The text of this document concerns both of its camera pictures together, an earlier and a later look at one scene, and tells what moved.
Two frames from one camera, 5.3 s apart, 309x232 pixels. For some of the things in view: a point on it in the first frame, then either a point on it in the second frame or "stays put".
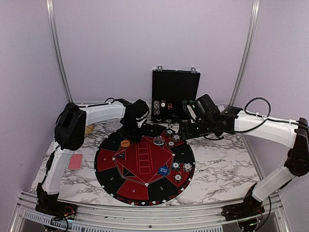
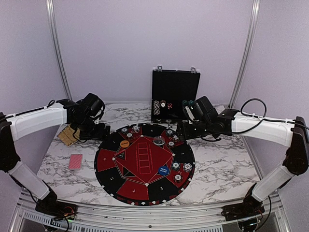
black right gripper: [187, 133] stays put
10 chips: [187, 167] stays put
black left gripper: [135, 137] -> [98, 135]
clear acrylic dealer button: [158, 140] stays put
